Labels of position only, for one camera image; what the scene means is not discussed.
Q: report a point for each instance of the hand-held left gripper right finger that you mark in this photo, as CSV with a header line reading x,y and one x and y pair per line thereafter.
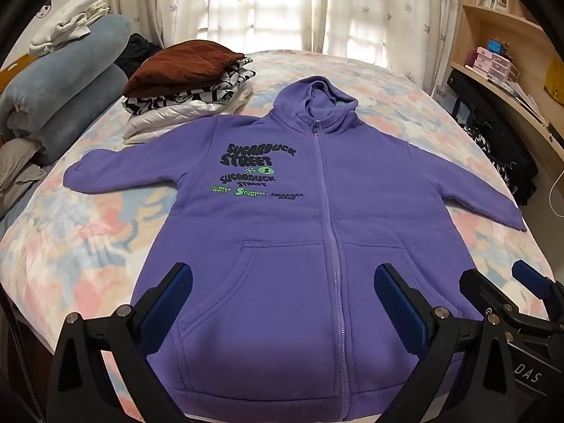
x,y
396,299

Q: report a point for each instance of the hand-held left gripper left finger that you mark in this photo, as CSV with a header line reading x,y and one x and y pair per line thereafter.
x,y
172,291

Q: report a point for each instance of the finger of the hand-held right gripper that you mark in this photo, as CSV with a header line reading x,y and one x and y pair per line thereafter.
x,y
480,284
526,271

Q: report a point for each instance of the purple zip hoodie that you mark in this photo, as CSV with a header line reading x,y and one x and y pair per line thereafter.
x,y
273,229

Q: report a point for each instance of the pile of folded clothes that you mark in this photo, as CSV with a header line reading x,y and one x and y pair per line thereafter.
x,y
207,90

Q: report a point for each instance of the white folded clothes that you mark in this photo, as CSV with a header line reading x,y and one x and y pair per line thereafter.
x,y
66,22

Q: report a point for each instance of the pastel patterned bed blanket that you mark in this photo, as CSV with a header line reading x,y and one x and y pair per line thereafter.
x,y
88,238

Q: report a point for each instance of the black bag under shelf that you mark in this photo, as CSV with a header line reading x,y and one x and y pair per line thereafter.
x,y
502,141

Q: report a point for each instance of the pile of papers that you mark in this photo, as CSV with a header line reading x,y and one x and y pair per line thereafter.
x,y
531,101

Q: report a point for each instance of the white shiny jacket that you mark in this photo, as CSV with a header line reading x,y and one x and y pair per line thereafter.
x,y
158,121

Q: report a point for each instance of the grey storage box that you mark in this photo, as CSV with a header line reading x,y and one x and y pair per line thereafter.
x,y
454,103

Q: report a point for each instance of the yellow bag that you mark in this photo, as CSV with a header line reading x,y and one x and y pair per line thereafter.
x,y
555,81

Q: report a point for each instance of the beige garment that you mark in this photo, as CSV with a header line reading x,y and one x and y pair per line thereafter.
x,y
17,167

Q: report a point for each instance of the pink drawer box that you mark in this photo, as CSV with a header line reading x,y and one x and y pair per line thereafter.
x,y
493,66

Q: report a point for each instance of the brown folded garment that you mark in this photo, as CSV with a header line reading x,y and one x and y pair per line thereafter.
x,y
176,66

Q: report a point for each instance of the wooden shelf desk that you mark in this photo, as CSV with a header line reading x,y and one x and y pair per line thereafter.
x,y
520,39

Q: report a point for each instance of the blue-grey rolled blanket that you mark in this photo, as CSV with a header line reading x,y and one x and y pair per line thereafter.
x,y
66,79

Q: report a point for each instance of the black knitted garment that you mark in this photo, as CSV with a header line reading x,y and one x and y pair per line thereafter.
x,y
136,50

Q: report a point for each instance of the wooden headboard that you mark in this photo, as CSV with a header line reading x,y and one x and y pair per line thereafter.
x,y
15,75

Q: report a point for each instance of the white floral curtain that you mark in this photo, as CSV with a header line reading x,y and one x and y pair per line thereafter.
x,y
273,9

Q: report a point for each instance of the cartoon face wall sticker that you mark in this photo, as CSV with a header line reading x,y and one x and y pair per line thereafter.
x,y
45,8

